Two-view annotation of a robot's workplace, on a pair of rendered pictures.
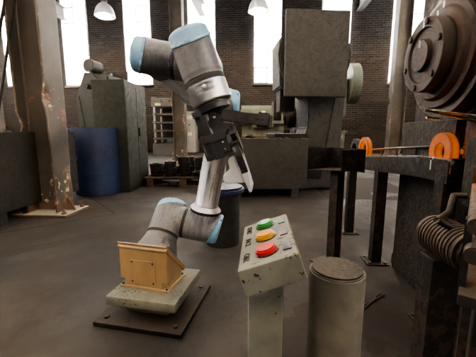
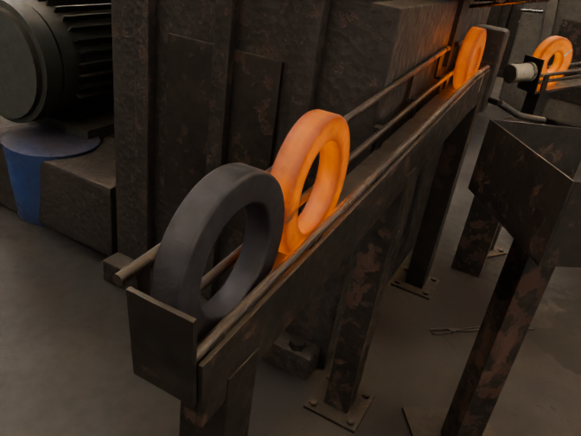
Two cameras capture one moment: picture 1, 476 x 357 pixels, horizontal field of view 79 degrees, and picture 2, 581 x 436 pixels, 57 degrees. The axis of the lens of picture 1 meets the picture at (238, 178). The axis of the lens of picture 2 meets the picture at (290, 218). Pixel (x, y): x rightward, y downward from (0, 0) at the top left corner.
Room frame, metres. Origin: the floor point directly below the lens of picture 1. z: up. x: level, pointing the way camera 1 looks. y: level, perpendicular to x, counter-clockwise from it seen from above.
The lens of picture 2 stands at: (2.69, -0.71, 0.97)
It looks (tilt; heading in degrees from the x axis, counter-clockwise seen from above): 28 degrees down; 201
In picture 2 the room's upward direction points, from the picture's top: 8 degrees clockwise
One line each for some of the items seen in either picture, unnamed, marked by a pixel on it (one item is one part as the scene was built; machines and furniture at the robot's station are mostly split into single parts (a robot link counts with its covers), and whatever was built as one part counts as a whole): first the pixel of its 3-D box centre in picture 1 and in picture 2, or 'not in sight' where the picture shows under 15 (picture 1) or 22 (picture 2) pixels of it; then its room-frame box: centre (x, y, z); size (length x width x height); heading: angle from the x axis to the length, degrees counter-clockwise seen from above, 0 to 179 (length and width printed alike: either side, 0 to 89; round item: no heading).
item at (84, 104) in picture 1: (107, 112); not in sight; (8.15, 3.59, 1.36); 1.37 x 1.16 x 2.71; 76
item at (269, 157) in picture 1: (263, 163); not in sight; (4.00, -0.36, 0.39); 1.03 x 0.83 x 0.79; 90
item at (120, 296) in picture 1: (157, 285); not in sight; (1.28, 0.38, 0.10); 0.32 x 0.32 x 0.04; 78
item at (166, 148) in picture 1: (176, 126); not in sight; (10.92, 2.27, 1.03); 1.54 x 0.94 x 2.05; 86
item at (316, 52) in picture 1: (295, 103); not in sight; (4.31, -0.84, 1.22); 1.25 x 1.05 x 2.44; 94
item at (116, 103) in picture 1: (123, 137); not in sight; (4.30, 1.67, 0.75); 0.70 x 0.48 x 1.50; 176
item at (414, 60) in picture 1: (426, 55); not in sight; (1.21, -0.74, 1.11); 0.28 x 0.06 x 0.28; 176
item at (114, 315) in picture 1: (157, 297); not in sight; (1.28, 0.38, 0.04); 0.40 x 0.40 x 0.08; 78
